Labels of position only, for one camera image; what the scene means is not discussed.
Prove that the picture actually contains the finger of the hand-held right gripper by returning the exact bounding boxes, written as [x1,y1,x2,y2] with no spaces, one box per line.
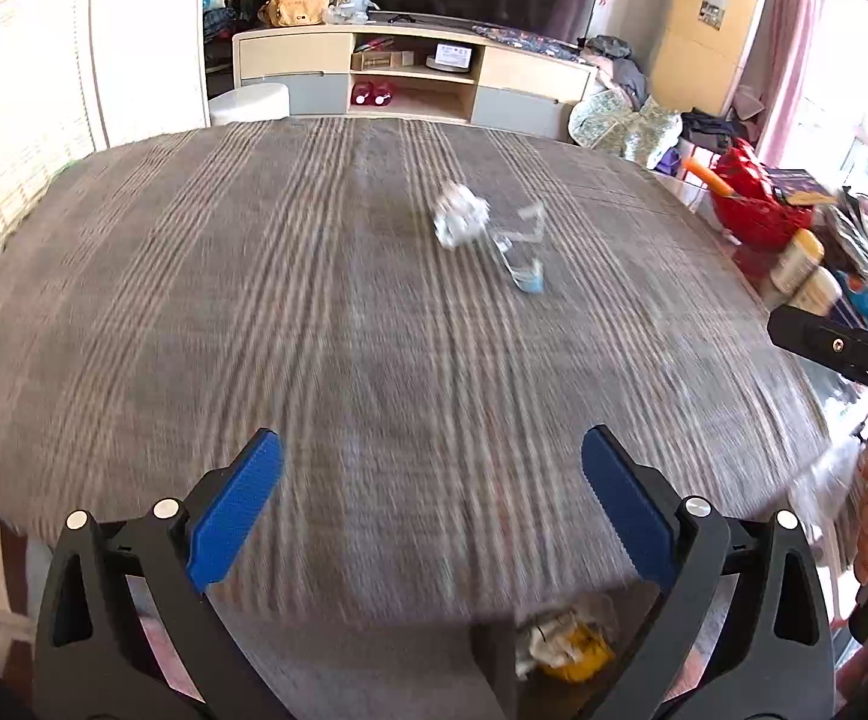
[767,304,868,395]

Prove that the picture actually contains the dark purple box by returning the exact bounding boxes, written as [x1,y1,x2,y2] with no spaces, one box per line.
[764,169,828,203]

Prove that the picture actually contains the grey clothes pile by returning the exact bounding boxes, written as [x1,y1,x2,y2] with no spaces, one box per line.
[579,34,648,110]

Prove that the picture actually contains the wooden television stand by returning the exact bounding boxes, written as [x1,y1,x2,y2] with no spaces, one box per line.
[233,15,603,143]

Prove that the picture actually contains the red slippers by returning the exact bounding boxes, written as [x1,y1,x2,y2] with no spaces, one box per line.
[350,79,397,107]

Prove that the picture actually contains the silver foil packet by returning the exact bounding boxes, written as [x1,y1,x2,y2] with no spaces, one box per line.
[816,195,868,271]

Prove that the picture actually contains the tall cardboard box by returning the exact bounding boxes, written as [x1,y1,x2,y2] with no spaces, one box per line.
[647,0,772,117]

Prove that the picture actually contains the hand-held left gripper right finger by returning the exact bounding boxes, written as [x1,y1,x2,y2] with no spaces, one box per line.
[579,424,836,720]

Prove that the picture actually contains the white round device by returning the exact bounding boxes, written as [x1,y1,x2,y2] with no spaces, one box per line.
[426,43,477,72]

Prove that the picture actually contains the dark waste bin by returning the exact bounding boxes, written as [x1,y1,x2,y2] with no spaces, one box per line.
[471,592,630,702]

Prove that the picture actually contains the orange handled tool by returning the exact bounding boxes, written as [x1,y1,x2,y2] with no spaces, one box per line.
[683,157,738,200]

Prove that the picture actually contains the cream woven screen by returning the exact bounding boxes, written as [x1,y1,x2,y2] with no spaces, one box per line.
[0,0,97,301]

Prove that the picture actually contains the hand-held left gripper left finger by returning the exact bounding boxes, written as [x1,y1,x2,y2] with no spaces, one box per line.
[32,427,289,720]

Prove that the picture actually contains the small cardboard box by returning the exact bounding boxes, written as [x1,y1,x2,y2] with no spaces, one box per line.
[351,51,414,72]

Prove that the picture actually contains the pink curtain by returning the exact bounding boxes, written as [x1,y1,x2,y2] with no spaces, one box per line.
[759,0,828,170]

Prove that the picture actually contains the dark patterned cloth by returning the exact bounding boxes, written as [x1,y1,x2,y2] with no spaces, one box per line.
[473,24,581,61]

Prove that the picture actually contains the white bottle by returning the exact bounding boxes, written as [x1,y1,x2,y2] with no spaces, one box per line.
[770,229,826,293]
[785,266,843,316]

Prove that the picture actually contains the blue snack packet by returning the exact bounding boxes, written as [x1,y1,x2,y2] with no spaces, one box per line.
[834,270,868,331]

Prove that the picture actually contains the red plastic basket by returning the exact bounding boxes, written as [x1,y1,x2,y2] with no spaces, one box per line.
[707,139,813,252]

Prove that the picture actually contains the floral cloth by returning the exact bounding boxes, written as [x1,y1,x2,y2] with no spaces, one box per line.
[569,86,684,170]

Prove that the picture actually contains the black bag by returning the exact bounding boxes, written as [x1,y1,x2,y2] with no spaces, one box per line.
[681,109,738,158]

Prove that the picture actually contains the white round stool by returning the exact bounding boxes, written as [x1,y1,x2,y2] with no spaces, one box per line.
[209,82,290,127]

